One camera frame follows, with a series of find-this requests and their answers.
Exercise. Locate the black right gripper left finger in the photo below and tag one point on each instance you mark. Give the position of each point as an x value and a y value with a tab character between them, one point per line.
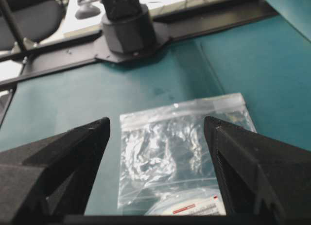
44	181

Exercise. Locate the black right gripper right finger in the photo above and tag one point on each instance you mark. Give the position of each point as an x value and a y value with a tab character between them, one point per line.
262	181

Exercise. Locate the white component reel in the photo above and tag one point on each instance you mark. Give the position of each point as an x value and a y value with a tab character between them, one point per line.
194	202

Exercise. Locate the clear zip bag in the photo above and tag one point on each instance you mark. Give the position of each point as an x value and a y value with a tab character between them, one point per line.
164	150

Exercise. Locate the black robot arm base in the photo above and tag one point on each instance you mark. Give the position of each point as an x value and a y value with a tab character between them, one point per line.
128	32

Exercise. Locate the black office chair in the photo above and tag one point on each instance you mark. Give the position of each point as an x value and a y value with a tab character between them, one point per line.
37	19

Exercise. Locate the teal backdrop sheet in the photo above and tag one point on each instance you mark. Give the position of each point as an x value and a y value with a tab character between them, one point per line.
296	16

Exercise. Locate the grey computer mouse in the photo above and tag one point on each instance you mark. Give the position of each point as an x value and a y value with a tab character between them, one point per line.
86	10

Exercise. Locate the black mounting rail frame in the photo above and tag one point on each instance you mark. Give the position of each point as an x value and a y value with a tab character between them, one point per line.
90	48

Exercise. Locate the black vertical frame post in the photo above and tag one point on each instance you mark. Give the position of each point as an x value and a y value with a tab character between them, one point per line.
12	24

